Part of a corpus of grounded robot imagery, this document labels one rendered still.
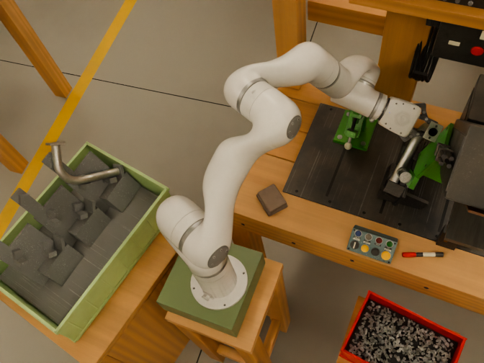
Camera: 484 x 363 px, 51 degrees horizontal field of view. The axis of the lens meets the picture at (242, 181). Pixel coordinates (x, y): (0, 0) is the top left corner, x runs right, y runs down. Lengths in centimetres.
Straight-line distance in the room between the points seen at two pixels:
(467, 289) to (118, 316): 119
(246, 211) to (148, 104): 168
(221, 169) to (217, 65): 224
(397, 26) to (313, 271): 141
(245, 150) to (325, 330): 154
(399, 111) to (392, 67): 29
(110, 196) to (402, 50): 115
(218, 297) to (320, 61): 81
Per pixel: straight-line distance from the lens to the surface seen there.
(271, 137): 117
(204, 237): 127
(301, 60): 124
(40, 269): 196
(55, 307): 197
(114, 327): 192
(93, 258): 197
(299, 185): 186
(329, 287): 265
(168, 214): 134
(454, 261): 180
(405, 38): 175
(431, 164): 158
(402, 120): 161
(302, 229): 178
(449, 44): 158
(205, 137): 311
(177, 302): 170
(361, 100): 158
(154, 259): 195
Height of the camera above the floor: 255
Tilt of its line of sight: 61 degrees down
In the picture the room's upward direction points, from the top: 15 degrees counter-clockwise
